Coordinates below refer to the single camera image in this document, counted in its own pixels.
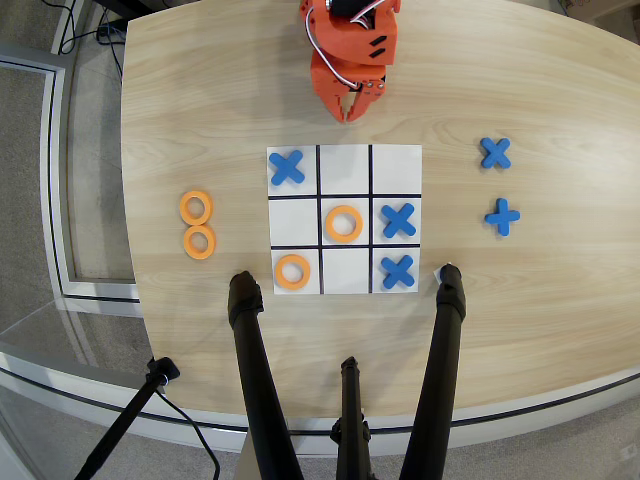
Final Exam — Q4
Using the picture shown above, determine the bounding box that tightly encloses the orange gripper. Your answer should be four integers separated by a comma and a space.
309, 49, 389, 124

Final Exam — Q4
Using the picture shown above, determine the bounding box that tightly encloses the orange foam ring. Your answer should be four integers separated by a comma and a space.
178, 189, 215, 226
324, 204, 365, 245
273, 253, 312, 291
182, 223, 218, 260

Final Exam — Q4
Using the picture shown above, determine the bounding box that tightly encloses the brown cardboard box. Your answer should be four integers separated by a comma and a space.
554, 0, 640, 24

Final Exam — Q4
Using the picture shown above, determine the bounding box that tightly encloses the white tic-tac-toe board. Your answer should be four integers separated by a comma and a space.
266, 143, 424, 296

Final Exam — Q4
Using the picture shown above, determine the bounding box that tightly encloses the blue foam cross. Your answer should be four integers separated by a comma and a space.
268, 148, 307, 187
483, 197, 522, 237
478, 136, 513, 171
379, 201, 418, 239
380, 254, 419, 291

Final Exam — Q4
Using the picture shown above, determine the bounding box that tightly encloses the dark furniture base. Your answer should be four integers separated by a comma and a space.
92, 0, 174, 16

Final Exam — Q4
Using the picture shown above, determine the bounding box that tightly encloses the thick black tripod leg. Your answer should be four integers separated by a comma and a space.
227, 269, 306, 480
397, 263, 467, 480

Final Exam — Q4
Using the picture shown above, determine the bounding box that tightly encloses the white framed glass panel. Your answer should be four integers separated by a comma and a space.
0, 42, 144, 304

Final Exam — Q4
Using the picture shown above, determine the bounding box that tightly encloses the slim black stand pole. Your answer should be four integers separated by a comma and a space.
73, 356, 181, 480

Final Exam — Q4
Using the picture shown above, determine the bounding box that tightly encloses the black floor cable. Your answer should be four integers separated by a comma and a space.
94, 7, 126, 81
56, 0, 87, 56

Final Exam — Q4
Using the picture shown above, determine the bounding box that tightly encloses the black stand cable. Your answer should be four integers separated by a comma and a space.
154, 387, 222, 480

